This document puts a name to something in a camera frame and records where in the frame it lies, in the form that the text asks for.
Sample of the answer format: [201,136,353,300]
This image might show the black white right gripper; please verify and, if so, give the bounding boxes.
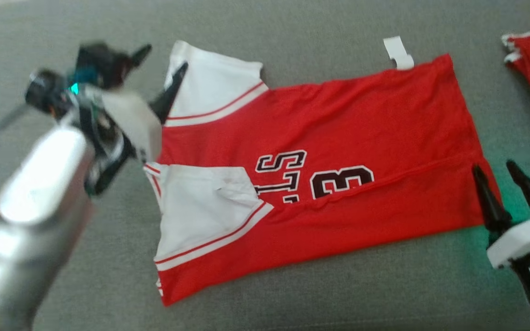
[472,160,530,318]

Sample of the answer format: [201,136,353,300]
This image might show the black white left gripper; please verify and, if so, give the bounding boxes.
[74,42,189,196]

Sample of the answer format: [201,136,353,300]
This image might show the red white basketball jersey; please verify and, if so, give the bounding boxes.
[143,36,505,307]

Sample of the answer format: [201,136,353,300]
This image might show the thin left arm cable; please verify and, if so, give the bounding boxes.
[0,104,32,133]

